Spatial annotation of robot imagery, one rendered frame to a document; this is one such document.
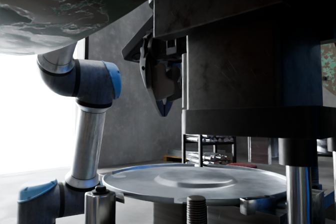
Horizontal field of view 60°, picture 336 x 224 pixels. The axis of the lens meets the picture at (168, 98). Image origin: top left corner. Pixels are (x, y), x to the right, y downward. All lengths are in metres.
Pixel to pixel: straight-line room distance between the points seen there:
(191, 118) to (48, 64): 0.53
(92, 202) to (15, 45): 0.21
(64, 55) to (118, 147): 5.28
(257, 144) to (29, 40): 0.30
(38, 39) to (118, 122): 5.80
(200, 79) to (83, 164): 0.68
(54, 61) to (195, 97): 0.49
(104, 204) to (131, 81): 5.91
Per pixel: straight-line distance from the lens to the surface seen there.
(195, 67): 0.38
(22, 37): 0.17
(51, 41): 0.18
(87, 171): 1.01
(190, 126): 0.35
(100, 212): 0.35
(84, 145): 0.96
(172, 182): 0.43
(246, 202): 0.34
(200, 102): 0.37
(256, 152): 0.39
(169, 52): 0.47
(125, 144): 6.10
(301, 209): 0.31
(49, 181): 1.04
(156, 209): 0.48
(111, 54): 6.00
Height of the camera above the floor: 0.88
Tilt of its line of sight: 4 degrees up
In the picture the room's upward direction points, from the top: straight up
